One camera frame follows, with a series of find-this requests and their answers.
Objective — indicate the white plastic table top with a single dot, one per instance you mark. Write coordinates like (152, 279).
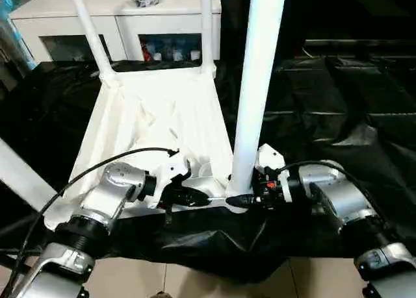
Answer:
(152, 122)

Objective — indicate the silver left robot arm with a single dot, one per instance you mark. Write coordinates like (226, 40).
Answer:
(104, 194)

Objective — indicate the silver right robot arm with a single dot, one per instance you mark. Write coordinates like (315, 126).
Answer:
(351, 194)

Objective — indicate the black work mat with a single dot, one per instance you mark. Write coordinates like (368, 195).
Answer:
(341, 100)

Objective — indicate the red white figure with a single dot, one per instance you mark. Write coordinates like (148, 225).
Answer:
(146, 53)

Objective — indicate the white glass-door cabinet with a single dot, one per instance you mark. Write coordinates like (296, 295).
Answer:
(65, 19)

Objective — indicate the blue white striped pole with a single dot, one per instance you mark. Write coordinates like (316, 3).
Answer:
(19, 41)

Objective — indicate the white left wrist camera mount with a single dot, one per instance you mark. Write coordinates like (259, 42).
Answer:
(172, 174)

